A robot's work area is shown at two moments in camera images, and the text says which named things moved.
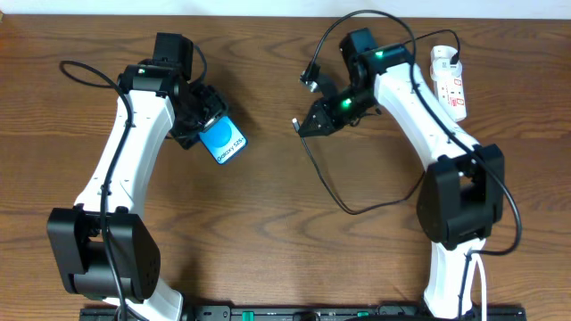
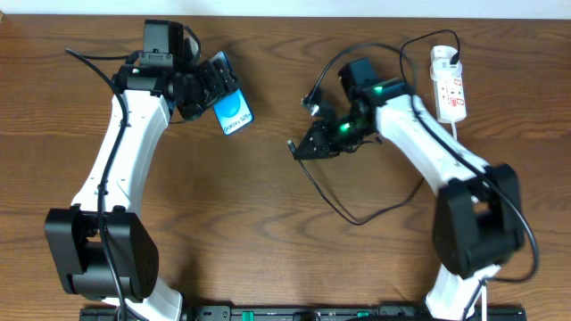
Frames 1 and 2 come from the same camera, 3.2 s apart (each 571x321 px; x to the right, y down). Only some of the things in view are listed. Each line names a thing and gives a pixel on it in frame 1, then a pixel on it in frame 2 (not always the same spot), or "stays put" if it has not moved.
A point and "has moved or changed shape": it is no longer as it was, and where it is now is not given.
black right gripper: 320,110 to 325,148
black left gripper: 217,105 to 219,82
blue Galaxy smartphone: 223,138 to 234,111
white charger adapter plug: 441,65 stays put
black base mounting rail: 305,313 stays put
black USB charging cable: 454,61 has moved or changed shape
